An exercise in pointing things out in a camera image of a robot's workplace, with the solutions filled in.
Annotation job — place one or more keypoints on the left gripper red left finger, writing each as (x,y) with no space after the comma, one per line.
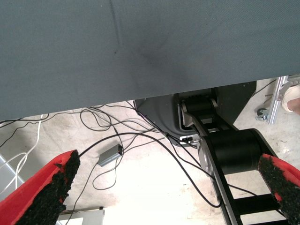
(39,194)

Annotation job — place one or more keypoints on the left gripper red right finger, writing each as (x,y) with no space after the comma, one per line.
(283,180)

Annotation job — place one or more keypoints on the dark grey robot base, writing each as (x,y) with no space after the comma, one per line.
(159,112)

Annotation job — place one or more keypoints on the grey caster wheel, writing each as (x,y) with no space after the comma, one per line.
(262,115)

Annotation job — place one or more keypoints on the grey metal adapter box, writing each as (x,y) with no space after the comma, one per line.
(109,157)

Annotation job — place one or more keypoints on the person's white shoe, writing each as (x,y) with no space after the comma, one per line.
(291,93)

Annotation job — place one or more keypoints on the dark grey table cloth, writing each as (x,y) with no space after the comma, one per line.
(140,47)

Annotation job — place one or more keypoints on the black robot torso frame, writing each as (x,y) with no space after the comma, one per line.
(234,150)

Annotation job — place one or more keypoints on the aluminium frame leg with caster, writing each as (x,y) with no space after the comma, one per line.
(277,98)

